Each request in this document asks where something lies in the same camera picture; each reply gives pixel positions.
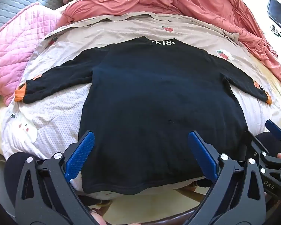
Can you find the black sweater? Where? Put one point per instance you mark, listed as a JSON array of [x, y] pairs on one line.
[[154, 110]]

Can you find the beige printed blanket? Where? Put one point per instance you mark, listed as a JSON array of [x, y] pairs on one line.
[[131, 28]]

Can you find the black flat screen television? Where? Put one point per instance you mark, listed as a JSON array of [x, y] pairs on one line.
[[278, 11]]

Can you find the coral red duvet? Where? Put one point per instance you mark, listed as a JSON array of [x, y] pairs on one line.
[[178, 0]]

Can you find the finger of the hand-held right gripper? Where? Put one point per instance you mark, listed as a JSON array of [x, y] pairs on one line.
[[254, 141], [275, 127]]

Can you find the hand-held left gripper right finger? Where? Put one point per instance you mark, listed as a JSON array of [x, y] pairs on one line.
[[202, 154]]

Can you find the person's left hand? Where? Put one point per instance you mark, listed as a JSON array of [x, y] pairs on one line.
[[99, 220]]

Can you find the yellow bed sheet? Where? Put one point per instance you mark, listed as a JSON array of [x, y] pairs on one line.
[[271, 91]]

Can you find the white cabinet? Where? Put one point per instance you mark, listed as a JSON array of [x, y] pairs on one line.
[[277, 42]]

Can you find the pink quilted blanket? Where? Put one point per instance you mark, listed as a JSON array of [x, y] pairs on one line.
[[14, 46]]

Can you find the person's black pants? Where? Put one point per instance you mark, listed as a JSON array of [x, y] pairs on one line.
[[13, 160]]

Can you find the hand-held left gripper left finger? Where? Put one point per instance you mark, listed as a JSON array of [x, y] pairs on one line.
[[80, 154]]

